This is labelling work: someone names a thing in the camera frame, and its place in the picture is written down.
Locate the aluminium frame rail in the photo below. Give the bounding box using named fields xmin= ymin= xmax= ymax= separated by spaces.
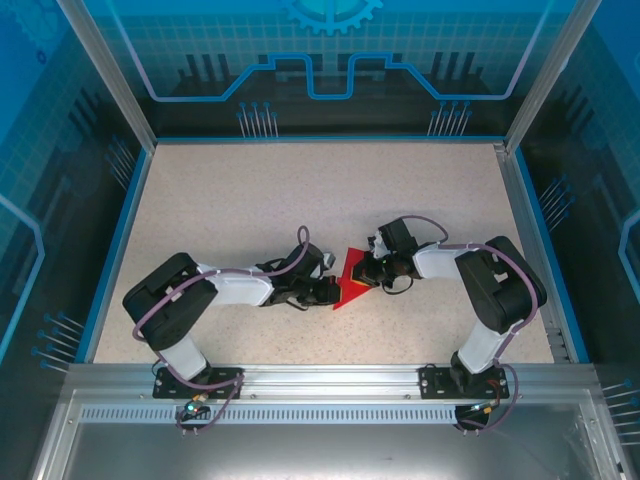
xmin=64 ymin=363 xmax=604 ymax=401

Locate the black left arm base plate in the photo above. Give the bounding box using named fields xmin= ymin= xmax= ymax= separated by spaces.
xmin=153 ymin=366 xmax=245 ymax=400

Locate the red cloth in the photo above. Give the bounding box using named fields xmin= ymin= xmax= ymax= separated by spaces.
xmin=330 ymin=246 xmax=382 ymax=313

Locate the cable connector with green light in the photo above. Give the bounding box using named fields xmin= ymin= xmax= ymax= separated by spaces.
xmin=180 ymin=393 xmax=210 ymax=417

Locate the slotted metal strip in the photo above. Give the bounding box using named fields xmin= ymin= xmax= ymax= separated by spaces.
xmin=78 ymin=406 xmax=589 ymax=426

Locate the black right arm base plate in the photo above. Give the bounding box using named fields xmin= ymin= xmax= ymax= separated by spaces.
xmin=418 ymin=364 xmax=510 ymax=400

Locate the aluminium side rail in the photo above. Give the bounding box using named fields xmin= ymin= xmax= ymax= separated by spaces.
xmin=491 ymin=141 xmax=576 ymax=365

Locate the aluminium corner post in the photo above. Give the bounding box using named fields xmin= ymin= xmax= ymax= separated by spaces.
xmin=55 ymin=0 xmax=160 ymax=151
xmin=503 ymin=0 xmax=605 ymax=152

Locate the grey metal tray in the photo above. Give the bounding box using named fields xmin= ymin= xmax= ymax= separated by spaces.
xmin=27 ymin=387 xmax=640 ymax=480

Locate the blue table edge strip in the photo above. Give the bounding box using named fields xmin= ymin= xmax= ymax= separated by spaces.
xmin=514 ymin=149 xmax=594 ymax=364
xmin=73 ymin=147 xmax=154 ymax=365

